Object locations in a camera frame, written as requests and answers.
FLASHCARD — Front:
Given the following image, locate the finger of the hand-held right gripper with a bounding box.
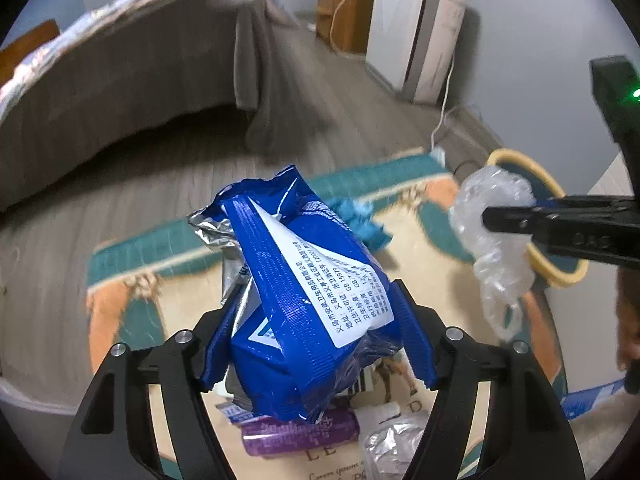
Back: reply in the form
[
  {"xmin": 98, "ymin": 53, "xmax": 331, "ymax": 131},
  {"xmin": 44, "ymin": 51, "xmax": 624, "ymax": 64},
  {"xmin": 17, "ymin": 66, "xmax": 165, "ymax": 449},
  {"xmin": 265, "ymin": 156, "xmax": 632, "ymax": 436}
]
[
  {"xmin": 532, "ymin": 194, "xmax": 640, "ymax": 210},
  {"xmin": 482, "ymin": 205, "xmax": 640, "ymax": 267}
]

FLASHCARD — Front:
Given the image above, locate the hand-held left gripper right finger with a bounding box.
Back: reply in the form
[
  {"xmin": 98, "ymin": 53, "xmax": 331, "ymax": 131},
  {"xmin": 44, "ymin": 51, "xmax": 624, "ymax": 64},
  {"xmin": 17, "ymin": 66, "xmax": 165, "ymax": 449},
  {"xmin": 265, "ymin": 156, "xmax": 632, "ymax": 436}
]
[{"xmin": 391, "ymin": 280, "xmax": 586, "ymax": 480}]

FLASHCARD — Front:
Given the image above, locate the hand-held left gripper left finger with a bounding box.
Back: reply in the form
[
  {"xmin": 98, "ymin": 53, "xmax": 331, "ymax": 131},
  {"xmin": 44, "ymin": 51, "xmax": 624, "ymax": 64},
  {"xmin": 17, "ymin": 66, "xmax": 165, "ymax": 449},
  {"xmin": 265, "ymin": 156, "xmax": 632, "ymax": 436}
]
[{"xmin": 57, "ymin": 300, "xmax": 241, "ymax": 480}]

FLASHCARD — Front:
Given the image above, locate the teal bin with yellow rim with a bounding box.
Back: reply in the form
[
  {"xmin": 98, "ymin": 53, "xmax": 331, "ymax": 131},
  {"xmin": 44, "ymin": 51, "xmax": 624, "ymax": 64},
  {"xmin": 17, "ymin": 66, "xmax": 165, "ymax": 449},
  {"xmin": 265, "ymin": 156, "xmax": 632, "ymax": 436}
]
[{"xmin": 485, "ymin": 149, "xmax": 591, "ymax": 288}]

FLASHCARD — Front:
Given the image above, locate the clear plastic bag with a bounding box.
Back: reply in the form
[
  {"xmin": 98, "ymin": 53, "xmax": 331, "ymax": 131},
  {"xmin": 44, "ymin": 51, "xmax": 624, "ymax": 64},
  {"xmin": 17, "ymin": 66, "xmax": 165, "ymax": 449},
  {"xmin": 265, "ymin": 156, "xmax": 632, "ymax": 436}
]
[{"xmin": 449, "ymin": 167, "xmax": 536, "ymax": 343}]

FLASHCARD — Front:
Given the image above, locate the blue wet wipes packet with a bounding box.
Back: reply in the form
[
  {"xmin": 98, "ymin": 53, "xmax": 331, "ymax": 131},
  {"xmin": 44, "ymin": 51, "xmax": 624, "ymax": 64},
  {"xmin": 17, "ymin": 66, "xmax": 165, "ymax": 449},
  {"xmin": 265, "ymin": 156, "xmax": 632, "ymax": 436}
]
[{"xmin": 186, "ymin": 164, "xmax": 403, "ymax": 423}]

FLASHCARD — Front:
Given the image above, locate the purple bottle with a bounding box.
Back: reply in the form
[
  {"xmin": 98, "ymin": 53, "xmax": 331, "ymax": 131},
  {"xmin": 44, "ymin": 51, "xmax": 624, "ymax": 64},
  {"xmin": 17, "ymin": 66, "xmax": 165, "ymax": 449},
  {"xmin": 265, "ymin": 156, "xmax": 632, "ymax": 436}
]
[{"xmin": 241, "ymin": 409, "xmax": 361, "ymax": 457}]

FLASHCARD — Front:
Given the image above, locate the person's right hand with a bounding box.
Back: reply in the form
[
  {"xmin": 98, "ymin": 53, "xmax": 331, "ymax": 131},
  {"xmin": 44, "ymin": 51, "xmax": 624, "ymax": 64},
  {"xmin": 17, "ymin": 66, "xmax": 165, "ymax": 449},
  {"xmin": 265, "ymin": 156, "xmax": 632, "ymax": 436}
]
[{"xmin": 616, "ymin": 266, "xmax": 640, "ymax": 373}]

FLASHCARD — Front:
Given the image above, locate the white wardrobe door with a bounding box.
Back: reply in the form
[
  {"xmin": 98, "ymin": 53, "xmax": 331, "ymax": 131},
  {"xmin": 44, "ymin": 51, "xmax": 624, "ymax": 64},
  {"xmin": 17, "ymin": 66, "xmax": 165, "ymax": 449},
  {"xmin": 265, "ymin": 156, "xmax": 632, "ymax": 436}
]
[{"xmin": 587, "ymin": 152, "xmax": 640, "ymax": 196}]

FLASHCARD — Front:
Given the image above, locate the small blue white sachet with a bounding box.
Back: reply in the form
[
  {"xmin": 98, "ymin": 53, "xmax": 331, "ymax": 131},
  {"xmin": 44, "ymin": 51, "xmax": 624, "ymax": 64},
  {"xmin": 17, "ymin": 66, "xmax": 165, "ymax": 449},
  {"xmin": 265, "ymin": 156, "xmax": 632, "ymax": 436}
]
[{"xmin": 217, "ymin": 400, "xmax": 258, "ymax": 425}]

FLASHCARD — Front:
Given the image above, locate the patterned teal orange cushion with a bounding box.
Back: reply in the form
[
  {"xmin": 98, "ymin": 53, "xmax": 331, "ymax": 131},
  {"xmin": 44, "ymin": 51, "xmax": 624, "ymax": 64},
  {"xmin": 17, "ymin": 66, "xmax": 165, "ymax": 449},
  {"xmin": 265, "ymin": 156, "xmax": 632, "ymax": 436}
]
[{"xmin": 85, "ymin": 152, "xmax": 571, "ymax": 480}]

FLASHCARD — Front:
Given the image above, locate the crumpled clear wrapper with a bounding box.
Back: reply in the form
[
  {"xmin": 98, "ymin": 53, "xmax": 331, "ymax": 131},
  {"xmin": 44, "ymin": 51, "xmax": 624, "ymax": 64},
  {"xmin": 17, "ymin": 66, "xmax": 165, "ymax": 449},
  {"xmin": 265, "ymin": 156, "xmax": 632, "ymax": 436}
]
[{"xmin": 362, "ymin": 412, "xmax": 432, "ymax": 480}]

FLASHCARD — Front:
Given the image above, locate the crumpled blue paper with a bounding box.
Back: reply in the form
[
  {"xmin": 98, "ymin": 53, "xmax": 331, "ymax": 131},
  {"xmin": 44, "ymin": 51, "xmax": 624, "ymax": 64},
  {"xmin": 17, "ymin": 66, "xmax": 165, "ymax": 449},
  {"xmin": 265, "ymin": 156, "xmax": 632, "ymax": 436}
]
[{"xmin": 335, "ymin": 199, "xmax": 391, "ymax": 250}]

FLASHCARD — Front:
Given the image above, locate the blue white wrapper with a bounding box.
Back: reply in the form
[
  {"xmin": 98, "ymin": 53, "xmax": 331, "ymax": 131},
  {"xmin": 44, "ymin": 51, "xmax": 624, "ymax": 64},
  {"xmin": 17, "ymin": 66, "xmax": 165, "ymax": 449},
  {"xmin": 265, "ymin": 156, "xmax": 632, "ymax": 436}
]
[{"xmin": 560, "ymin": 380, "xmax": 632, "ymax": 418}]

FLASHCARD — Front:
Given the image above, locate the white air purifier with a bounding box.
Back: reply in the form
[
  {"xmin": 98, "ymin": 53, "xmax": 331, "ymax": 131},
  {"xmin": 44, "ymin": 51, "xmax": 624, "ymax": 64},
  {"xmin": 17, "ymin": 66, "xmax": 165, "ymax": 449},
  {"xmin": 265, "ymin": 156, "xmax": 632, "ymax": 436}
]
[{"xmin": 365, "ymin": 0, "xmax": 468, "ymax": 106}]

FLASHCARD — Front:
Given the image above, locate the wooden cabinet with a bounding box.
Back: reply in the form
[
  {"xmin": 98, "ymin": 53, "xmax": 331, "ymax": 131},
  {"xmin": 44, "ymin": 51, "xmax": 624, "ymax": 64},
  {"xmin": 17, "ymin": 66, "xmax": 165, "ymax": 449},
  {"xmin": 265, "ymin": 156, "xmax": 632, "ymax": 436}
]
[{"xmin": 315, "ymin": 0, "xmax": 376, "ymax": 53}]

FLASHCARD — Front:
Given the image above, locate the bed with grey blanket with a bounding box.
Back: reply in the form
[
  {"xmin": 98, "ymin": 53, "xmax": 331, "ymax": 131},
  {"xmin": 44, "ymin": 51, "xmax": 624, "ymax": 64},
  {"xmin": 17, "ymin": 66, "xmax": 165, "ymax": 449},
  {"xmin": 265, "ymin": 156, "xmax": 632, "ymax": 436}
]
[{"xmin": 0, "ymin": 0, "xmax": 301, "ymax": 211}]

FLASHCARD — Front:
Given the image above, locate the light blue printed quilt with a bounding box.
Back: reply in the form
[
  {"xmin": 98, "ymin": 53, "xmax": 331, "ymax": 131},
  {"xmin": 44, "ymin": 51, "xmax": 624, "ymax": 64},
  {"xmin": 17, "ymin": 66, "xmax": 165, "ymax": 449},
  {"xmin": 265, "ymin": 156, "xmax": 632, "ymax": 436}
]
[{"xmin": 0, "ymin": 0, "xmax": 281, "ymax": 116}]

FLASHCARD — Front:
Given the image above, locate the wooden bed headboard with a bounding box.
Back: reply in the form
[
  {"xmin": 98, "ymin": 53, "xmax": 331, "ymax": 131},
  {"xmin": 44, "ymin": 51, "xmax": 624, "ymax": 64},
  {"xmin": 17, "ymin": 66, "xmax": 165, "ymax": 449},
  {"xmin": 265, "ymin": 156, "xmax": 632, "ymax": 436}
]
[{"xmin": 0, "ymin": 19, "xmax": 61, "ymax": 86}]

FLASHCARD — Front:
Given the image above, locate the black floor cable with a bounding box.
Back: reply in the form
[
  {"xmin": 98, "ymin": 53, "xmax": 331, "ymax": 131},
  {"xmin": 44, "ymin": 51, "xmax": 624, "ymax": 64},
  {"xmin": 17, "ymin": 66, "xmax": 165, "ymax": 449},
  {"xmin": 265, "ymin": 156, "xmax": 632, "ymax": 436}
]
[{"xmin": 452, "ymin": 159, "xmax": 488, "ymax": 177}]

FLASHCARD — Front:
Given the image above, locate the white purifier power cable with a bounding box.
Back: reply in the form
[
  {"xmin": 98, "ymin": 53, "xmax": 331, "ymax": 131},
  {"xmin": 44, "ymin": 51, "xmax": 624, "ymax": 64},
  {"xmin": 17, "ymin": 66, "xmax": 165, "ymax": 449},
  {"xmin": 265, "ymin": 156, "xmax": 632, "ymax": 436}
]
[{"xmin": 431, "ymin": 52, "xmax": 457, "ymax": 156}]

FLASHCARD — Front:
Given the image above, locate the white cable at cabinet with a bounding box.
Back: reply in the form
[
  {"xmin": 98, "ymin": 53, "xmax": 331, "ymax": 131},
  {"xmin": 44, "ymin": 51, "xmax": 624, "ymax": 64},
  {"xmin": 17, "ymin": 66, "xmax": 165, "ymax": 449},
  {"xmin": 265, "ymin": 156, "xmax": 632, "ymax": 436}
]
[{"xmin": 329, "ymin": 0, "xmax": 362, "ymax": 53}]

